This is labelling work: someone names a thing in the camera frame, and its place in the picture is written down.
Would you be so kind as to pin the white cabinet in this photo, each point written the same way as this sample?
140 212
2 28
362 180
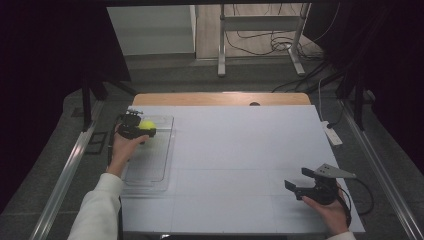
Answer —
153 30

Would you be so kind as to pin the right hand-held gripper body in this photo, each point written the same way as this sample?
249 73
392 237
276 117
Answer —
325 188

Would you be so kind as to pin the person's right hand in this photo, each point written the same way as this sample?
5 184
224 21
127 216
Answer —
328 215

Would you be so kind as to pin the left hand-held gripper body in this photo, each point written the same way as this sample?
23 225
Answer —
129 127

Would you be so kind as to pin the black metal stand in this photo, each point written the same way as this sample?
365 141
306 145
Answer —
358 100
87 103

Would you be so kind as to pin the person's left hand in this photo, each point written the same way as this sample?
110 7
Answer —
123 150

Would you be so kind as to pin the yellow tennis ball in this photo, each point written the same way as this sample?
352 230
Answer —
147 124

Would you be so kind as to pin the aluminium rail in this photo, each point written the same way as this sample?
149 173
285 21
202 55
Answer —
63 180
383 173

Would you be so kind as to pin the grey metal desk frame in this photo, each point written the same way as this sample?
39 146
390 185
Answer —
260 24

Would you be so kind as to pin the white table cover sheet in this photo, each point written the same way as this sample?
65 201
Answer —
233 160

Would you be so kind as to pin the clear plastic tray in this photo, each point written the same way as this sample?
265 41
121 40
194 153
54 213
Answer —
153 153

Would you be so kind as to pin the dark curtain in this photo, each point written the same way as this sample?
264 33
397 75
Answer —
390 66
43 83

